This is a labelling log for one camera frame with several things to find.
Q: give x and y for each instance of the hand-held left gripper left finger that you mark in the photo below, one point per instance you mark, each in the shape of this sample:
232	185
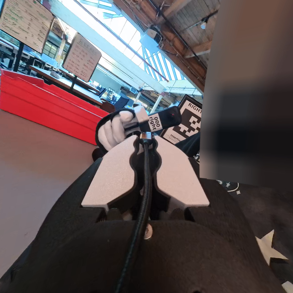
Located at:
109	180

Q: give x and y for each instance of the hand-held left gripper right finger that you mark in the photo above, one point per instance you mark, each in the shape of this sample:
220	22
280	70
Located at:
180	180

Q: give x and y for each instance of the black white tag sign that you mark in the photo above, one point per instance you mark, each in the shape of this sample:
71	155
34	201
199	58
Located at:
190	119

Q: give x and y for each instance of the white ceiling heater unit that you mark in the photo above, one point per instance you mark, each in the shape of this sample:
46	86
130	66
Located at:
152	37

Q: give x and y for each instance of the ceiling spot lamp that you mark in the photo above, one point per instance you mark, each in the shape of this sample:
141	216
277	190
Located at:
203	24

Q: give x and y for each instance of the red plastic bin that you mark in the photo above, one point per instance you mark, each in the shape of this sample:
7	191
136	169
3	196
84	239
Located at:
45	103

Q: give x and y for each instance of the small handwritten whiteboard sign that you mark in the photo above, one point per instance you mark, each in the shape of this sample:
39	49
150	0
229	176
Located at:
82	57

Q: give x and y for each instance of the wooden work table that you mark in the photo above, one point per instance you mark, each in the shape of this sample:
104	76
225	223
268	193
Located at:
57	76

